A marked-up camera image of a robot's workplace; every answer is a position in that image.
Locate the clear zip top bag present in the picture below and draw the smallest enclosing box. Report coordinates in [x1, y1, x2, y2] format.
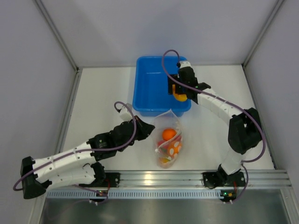
[151, 110, 183, 168]

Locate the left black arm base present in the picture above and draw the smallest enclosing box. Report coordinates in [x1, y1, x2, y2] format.
[92, 172, 121, 188]

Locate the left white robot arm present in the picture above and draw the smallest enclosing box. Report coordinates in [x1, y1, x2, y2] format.
[21, 116, 155, 199]

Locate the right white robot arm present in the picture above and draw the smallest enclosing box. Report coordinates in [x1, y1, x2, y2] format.
[168, 61, 262, 189]

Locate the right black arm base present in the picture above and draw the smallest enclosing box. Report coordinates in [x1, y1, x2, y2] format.
[202, 171, 227, 189]

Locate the orange yellow fake fruit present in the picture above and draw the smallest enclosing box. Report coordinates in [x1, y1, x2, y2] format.
[158, 157, 171, 168]

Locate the blue plastic bin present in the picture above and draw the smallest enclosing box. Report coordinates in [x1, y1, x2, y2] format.
[133, 56, 191, 117]

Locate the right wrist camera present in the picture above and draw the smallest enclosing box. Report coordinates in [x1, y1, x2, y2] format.
[177, 60, 191, 69]

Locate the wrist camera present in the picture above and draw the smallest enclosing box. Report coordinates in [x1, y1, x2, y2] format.
[119, 103, 132, 121]
[177, 60, 191, 69]

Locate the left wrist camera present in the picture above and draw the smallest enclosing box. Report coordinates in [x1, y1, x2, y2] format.
[119, 103, 132, 121]

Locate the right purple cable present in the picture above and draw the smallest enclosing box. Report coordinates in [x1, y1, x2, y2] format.
[162, 49, 266, 163]

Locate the left aluminium corner post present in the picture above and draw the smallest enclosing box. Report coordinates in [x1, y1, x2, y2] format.
[32, 0, 80, 70]

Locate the aluminium corner post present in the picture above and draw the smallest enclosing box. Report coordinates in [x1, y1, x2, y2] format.
[32, 0, 80, 70]
[242, 0, 285, 70]

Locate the slotted cable duct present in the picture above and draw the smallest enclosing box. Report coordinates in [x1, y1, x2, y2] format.
[46, 189, 233, 199]

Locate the right aluminium corner post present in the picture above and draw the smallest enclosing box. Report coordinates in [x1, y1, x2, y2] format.
[242, 0, 285, 70]

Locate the aluminium rail frame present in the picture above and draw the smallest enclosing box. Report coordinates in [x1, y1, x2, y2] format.
[37, 169, 292, 188]

